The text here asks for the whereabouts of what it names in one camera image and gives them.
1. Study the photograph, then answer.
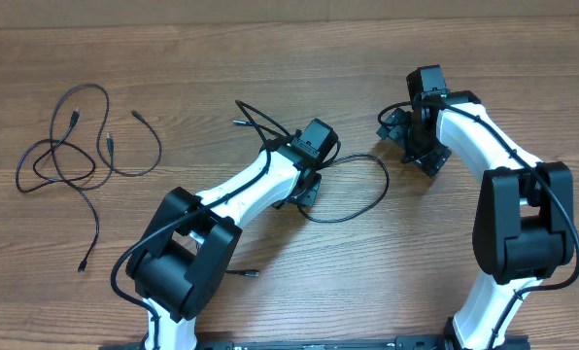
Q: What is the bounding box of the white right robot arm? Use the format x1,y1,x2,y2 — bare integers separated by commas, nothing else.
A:
377,65,579,349

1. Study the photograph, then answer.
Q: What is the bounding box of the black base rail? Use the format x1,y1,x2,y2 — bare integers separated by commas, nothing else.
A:
99,333,531,350

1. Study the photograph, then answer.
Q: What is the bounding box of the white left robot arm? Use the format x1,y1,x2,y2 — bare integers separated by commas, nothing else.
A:
126,119,338,349

